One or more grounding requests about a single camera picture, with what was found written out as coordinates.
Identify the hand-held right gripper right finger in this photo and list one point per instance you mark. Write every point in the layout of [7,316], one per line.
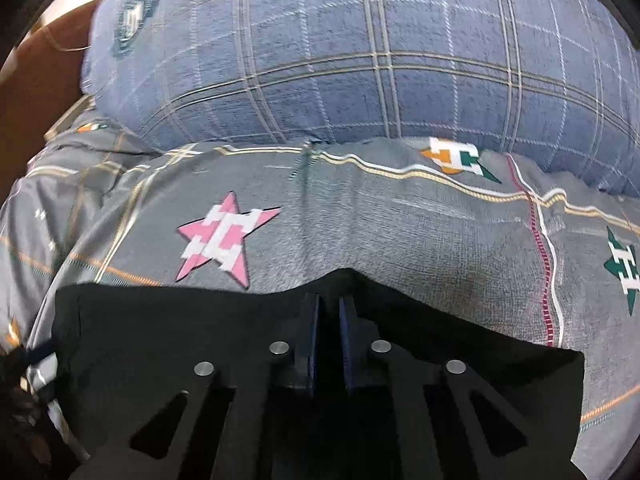
[346,340]

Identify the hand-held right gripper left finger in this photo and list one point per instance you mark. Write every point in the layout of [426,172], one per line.
[313,340]

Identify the black pants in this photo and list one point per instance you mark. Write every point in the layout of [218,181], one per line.
[125,320]

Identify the grey star-printed blanket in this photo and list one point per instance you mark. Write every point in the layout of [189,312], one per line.
[400,220]

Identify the blue plaid pillow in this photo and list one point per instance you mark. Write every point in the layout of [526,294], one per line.
[350,35]

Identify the brown wooden headboard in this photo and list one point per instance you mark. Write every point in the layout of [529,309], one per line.
[35,85]

